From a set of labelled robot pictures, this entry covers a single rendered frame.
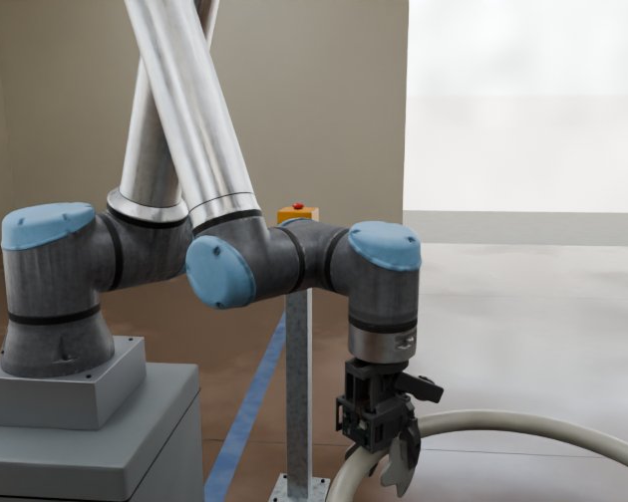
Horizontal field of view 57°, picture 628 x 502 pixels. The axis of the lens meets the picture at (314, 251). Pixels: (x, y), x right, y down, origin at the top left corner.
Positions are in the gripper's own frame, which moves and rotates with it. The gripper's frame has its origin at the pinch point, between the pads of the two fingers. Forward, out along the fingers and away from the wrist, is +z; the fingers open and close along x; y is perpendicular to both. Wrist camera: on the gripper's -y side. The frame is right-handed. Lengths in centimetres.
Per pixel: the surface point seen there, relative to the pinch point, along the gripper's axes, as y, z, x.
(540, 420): -19.3, -7.0, 12.0
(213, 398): -77, 97, -189
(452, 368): -203, 100, -135
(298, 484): -59, 86, -96
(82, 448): 31.1, 0.6, -36.2
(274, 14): -361, -139, -515
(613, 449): -21.5, -6.1, 21.5
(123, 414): 21.8, 1.3, -42.9
